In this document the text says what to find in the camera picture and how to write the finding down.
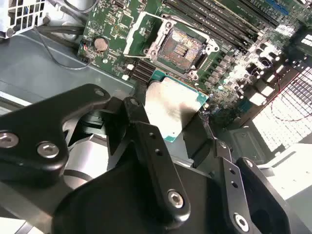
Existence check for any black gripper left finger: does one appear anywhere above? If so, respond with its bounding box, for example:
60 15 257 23
0 83 191 224

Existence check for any silver CPU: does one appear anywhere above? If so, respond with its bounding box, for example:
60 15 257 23
143 69 211 143

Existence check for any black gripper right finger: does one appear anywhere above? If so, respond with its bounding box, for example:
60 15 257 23
182 111 292 234

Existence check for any metal socket cover frame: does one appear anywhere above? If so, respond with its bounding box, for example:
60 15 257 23
122 11 176 59

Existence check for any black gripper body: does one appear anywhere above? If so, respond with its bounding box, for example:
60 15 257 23
52 145 230 234

